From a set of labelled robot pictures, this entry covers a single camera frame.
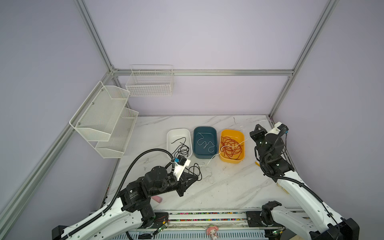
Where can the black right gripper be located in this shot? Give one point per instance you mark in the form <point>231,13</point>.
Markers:
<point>256,132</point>

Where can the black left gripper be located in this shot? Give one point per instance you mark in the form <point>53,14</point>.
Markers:
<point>184,183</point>

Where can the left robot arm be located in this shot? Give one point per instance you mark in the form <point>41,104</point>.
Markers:
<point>130,207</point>

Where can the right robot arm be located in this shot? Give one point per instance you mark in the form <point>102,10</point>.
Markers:
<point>323,222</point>

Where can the yellow plastic bin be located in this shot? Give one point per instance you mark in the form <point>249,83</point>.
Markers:
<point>232,146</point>

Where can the purple pink spatula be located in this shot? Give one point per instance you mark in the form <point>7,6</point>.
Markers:
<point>158,199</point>

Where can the white plastic bin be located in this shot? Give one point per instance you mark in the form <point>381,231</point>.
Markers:
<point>179,142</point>

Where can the dark teal plastic bin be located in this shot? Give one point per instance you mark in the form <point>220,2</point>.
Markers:
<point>205,142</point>

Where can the pink doll figure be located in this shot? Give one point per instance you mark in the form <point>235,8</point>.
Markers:
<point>212,232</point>

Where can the white mesh lower shelf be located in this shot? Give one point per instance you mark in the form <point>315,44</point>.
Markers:
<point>115,148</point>

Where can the white mesh shelf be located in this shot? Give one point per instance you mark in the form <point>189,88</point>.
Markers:
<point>96,120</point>
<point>115,148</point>

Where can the white mesh upper shelf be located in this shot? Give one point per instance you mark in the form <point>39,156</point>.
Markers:
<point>96,120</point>

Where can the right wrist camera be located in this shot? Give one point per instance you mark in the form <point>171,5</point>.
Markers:
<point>279,129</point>

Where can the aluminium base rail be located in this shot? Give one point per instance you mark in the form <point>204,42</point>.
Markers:
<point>235,225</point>

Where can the white wire wall basket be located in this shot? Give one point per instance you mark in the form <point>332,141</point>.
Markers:
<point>151,81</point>

